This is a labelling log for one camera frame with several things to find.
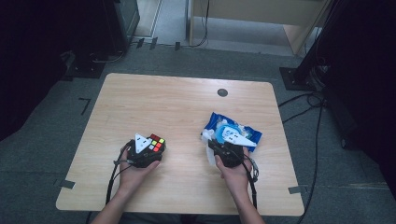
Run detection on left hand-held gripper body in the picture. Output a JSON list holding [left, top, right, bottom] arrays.
[[128, 133, 163, 169]]

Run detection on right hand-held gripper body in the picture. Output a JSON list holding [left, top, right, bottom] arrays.
[[216, 125, 258, 168]]

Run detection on multicoloured puzzle cube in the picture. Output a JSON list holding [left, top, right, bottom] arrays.
[[148, 133, 166, 153]]

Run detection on blue wet wipes pack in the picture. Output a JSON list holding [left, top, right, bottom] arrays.
[[202, 111, 263, 153]]

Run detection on person's left hand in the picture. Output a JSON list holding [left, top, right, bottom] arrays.
[[119, 148, 162, 197]]

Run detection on person's right hand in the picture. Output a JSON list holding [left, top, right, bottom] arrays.
[[214, 148, 252, 194]]

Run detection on person's dark trousers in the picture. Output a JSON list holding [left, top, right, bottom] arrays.
[[120, 212, 239, 224]]

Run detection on grey tape strip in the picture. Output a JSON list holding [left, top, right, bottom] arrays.
[[54, 179, 76, 189], [288, 185, 308, 195]]

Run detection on black square stand base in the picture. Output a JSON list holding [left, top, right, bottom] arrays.
[[278, 66, 318, 91]]

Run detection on black flat stand base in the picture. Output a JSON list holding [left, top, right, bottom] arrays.
[[64, 50, 106, 79]]

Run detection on black cabinet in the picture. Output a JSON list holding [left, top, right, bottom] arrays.
[[104, 0, 141, 54]]

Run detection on light wooden cabinet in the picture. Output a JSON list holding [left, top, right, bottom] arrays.
[[188, 0, 332, 57]]

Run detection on dark curtain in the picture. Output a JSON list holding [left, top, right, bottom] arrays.
[[0, 0, 110, 142], [323, 0, 396, 202]]

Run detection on right hand-held gripper black cable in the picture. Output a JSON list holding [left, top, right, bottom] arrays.
[[242, 155, 260, 210]]

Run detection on hand-held gripper black cable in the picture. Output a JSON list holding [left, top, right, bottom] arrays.
[[106, 139, 134, 205], [242, 155, 260, 210]]

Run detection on left hand-held gripper black cable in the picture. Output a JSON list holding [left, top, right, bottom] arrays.
[[106, 139, 134, 205]]

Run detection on short black floor cable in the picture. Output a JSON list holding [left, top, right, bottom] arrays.
[[281, 105, 316, 124], [277, 91, 325, 109]]

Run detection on long black floor cable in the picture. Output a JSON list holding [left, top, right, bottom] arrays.
[[297, 99, 326, 224]]

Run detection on black cable on stand base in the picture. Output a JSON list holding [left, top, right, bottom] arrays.
[[90, 49, 127, 64]]

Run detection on thin black hanging cable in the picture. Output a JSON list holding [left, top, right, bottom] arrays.
[[190, 0, 210, 49]]

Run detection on black metal stand post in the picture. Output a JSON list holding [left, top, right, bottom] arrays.
[[295, 0, 344, 82]]

